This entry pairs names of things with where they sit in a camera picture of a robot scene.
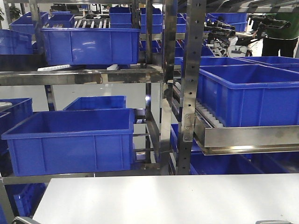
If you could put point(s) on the metal shelving rack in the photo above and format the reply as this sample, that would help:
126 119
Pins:
180 125

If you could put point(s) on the right shelf blue bin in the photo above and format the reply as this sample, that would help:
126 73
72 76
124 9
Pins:
250 95

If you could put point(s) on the shelf blue bin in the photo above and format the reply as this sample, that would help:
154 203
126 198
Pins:
250 95
76 46

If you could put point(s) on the lower front blue bin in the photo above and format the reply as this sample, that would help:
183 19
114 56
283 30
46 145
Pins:
62 142

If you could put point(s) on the upper shelf blue bin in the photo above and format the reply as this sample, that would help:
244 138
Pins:
76 46

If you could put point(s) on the person in green shirt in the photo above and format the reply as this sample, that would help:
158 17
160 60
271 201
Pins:
283 40

